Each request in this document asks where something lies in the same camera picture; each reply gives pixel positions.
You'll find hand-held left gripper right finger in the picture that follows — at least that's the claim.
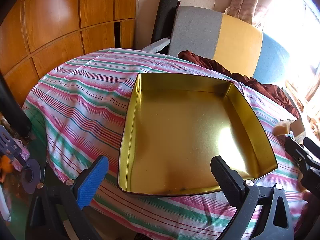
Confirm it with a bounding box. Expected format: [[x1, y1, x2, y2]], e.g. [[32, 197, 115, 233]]
[[210, 155, 295, 240]]

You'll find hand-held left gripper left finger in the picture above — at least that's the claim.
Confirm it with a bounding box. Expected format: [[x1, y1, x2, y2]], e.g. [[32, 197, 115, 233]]
[[25, 155, 109, 240]]

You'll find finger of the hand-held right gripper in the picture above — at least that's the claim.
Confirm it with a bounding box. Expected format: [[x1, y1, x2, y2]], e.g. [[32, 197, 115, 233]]
[[284, 135, 320, 193], [303, 137, 320, 159]]

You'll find small cardboard box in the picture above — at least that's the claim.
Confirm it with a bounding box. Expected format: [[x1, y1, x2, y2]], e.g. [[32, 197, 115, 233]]
[[290, 117, 307, 140]]

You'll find tan block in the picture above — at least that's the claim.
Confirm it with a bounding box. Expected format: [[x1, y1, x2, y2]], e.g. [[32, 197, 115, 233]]
[[273, 120, 292, 137]]

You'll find maroon tin box gold inside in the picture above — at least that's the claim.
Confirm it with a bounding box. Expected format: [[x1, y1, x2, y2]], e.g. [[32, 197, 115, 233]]
[[117, 73, 278, 197]]

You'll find purple plastic disc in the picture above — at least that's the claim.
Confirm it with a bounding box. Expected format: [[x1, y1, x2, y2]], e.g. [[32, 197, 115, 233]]
[[21, 159, 42, 194]]

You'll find maroon cloth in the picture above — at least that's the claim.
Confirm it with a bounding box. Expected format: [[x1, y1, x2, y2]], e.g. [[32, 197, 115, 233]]
[[178, 50, 300, 119]]

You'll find striped tablecloth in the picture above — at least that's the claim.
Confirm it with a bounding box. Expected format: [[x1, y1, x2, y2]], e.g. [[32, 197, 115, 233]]
[[22, 48, 310, 240]]

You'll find grey yellow blue chair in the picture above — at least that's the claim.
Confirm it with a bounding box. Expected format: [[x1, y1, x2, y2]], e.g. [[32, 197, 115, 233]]
[[141, 6, 292, 85]]

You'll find beige curtain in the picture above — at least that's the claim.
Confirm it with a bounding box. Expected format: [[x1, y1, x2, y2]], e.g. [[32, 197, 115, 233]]
[[224, 0, 279, 28]]

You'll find wooden wardrobe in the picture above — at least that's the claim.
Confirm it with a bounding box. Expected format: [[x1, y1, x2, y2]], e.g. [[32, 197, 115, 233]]
[[0, 0, 138, 105]]

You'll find black rolled mat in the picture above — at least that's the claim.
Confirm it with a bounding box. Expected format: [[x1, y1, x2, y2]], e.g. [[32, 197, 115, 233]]
[[151, 0, 180, 46]]

